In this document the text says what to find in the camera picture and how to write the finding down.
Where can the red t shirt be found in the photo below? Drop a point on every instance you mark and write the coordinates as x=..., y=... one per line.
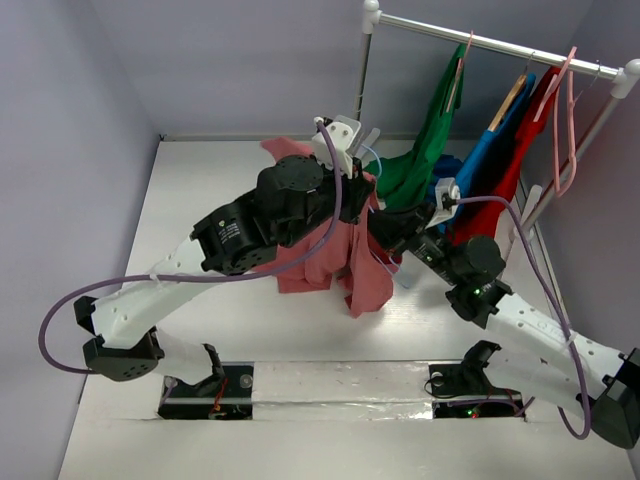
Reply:
x=530, y=129

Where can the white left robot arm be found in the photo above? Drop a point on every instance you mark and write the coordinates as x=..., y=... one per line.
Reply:
x=223, y=247

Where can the empty pink hanger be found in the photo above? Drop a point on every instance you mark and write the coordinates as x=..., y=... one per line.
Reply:
x=565, y=74

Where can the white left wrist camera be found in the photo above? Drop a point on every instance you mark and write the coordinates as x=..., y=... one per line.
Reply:
x=344, y=132

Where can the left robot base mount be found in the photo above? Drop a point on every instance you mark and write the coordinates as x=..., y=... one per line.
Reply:
x=225, y=395

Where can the light blue wire hanger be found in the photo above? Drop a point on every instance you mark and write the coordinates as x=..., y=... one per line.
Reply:
x=392, y=266

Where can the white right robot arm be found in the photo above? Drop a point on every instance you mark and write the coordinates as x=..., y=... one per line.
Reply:
x=597, y=383

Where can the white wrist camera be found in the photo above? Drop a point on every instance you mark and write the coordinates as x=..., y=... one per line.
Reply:
x=447, y=195
x=344, y=132

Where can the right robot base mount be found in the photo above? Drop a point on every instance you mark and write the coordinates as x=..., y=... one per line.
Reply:
x=461, y=390

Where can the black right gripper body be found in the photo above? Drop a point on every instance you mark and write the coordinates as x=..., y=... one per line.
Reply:
x=388, y=226

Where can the wooden hanger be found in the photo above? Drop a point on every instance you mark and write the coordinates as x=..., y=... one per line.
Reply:
x=519, y=85

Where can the white clothes rack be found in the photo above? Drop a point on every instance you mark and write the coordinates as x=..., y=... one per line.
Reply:
x=404, y=67

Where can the pink hanger with green shirt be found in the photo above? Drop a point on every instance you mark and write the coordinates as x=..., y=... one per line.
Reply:
x=458, y=72

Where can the pink t shirt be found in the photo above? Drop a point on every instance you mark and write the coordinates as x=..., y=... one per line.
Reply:
x=345, y=257

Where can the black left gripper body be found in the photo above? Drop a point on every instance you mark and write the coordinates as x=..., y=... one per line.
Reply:
x=303, y=228

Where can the pink hanger with red shirt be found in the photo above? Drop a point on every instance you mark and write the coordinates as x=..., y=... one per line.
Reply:
x=549, y=84

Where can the blue t shirt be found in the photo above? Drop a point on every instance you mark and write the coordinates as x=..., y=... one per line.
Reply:
x=490, y=169

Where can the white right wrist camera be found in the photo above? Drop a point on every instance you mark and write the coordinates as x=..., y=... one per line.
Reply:
x=447, y=195

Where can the green t shirt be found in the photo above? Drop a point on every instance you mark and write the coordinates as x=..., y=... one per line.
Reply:
x=406, y=178

